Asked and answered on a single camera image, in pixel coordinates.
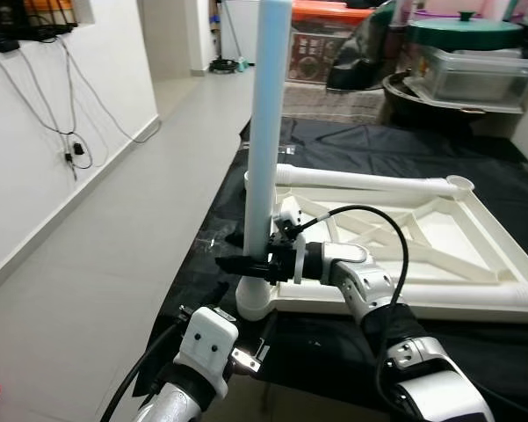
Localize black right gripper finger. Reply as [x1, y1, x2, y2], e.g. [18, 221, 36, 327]
[215, 255, 278, 276]

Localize black tablecloth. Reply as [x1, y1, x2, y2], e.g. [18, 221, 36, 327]
[130, 116, 528, 414]

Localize white plastic table top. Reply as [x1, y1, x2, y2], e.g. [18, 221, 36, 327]
[237, 171, 528, 324]

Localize black round basin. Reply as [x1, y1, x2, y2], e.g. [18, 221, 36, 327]
[382, 70, 528, 124]

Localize mop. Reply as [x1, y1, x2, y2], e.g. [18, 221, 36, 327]
[206, 0, 251, 73]

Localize black bag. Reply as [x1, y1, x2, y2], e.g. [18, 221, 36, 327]
[325, 0, 405, 91]

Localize white cabinet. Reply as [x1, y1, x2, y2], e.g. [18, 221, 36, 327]
[220, 0, 264, 58]

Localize clear plastic storage container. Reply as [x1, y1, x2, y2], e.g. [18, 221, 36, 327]
[417, 46, 528, 105]

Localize green pot lid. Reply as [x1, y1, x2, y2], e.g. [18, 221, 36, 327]
[409, 11, 524, 52]

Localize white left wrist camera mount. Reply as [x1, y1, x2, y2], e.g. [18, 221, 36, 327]
[174, 306, 240, 398]

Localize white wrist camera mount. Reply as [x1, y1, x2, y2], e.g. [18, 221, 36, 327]
[174, 306, 240, 398]
[271, 198, 310, 284]

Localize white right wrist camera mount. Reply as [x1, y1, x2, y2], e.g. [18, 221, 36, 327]
[271, 198, 310, 284]

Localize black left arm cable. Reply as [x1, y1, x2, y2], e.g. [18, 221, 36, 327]
[101, 303, 199, 422]

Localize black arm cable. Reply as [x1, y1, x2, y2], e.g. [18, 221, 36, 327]
[101, 303, 199, 422]
[284, 205, 528, 422]

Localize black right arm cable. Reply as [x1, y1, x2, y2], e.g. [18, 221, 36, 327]
[284, 205, 528, 422]

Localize black wall cable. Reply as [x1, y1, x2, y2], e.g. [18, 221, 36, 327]
[0, 40, 163, 181]

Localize black wire basket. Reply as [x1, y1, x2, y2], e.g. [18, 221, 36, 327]
[0, 0, 93, 54]

